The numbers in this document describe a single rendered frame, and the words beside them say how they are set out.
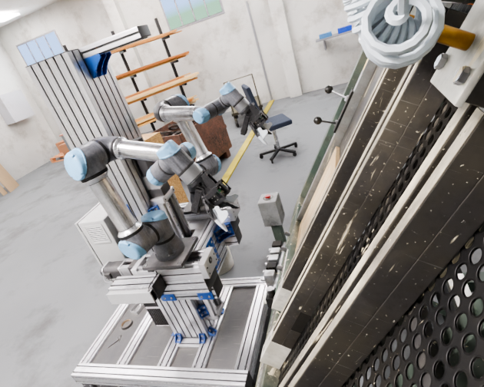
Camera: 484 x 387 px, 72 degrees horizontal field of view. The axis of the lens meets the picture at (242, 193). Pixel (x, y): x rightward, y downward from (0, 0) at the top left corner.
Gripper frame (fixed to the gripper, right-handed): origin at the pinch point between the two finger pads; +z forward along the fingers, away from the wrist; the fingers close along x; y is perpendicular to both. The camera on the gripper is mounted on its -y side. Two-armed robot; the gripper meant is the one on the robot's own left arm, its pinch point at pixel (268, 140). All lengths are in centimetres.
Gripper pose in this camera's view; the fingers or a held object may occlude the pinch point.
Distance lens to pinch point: 176.1
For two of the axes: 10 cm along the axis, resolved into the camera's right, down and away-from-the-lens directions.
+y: 6.8, -5.2, -5.2
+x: 2.5, -5.1, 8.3
